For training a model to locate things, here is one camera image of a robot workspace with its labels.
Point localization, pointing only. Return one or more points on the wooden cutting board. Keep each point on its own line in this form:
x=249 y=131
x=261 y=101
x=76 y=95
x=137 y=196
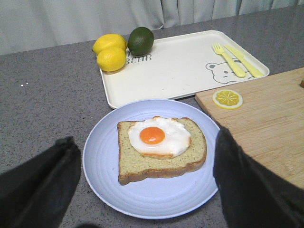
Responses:
x=269 y=125

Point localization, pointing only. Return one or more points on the light blue round plate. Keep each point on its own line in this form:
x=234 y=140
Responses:
x=159 y=198

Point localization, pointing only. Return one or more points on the lemon slice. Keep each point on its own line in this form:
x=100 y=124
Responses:
x=227 y=99

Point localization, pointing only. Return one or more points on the yellow plastic fork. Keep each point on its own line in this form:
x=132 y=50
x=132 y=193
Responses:
x=219 y=50

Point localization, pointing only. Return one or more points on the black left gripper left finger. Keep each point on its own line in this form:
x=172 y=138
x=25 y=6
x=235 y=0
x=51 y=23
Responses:
x=37 y=193

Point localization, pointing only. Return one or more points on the front yellow lemon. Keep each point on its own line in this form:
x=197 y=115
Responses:
x=111 y=59

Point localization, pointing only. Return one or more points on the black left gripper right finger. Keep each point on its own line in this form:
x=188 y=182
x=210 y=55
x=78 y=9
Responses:
x=252 y=196

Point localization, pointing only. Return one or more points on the yellow lemon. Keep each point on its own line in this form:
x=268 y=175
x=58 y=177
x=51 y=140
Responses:
x=107 y=41
x=111 y=59

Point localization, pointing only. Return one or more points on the cream bear tray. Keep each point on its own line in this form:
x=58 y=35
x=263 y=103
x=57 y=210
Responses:
x=176 y=67

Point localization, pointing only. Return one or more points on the green lime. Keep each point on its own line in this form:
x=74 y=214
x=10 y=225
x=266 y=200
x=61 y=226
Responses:
x=140 y=41

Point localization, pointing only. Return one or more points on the rear yellow lemon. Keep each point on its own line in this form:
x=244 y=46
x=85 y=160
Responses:
x=107 y=41

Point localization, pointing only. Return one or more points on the fried egg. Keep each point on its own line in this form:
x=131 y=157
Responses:
x=159 y=137

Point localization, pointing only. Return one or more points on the grey curtain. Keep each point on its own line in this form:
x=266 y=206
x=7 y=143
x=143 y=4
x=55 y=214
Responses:
x=33 y=24

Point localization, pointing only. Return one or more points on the bread slice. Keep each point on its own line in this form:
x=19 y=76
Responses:
x=135 y=167

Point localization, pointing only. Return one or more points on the yellow plastic knife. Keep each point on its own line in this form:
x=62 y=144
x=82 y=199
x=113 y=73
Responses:
x=240 y=56

